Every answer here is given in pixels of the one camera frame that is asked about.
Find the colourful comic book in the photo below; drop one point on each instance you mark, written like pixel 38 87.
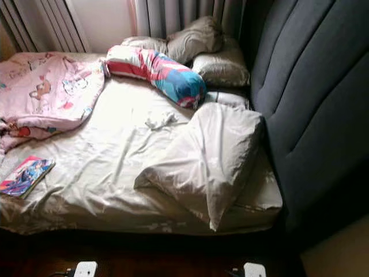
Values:
pixel 27 176

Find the pink cartoon print blanket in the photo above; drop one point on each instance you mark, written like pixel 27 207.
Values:
pixel 46 89

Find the beige floral bed sheet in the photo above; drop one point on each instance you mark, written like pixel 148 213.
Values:
pixel 109 167

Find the grey striped curtain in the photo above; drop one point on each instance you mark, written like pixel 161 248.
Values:
pixel 184 12
pixel 40 23

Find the bright white window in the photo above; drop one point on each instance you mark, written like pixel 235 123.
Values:
pixel 104 23

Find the crumpled white tissue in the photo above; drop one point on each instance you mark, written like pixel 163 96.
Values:
pixel 161 120

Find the colourful striped bolster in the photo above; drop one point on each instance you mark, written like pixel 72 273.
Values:
pixel 161 70

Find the large beige pillow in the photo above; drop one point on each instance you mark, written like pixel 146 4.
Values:
pixel 207 158

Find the plain white pillow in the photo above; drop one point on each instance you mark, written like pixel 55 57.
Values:
pixel 230 98

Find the beige patterned pillow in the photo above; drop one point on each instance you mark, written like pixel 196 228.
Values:
pixel 225 68

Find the dark grey upholstered headboard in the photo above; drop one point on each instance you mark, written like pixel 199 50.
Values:
pixel 311 104

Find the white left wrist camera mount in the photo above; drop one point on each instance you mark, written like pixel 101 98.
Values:
pixel 85 269

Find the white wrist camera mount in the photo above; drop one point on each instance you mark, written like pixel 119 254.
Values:
pixel 85 269
pixel 255 270

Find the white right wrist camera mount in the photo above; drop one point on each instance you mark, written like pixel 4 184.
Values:
pixel 255 270

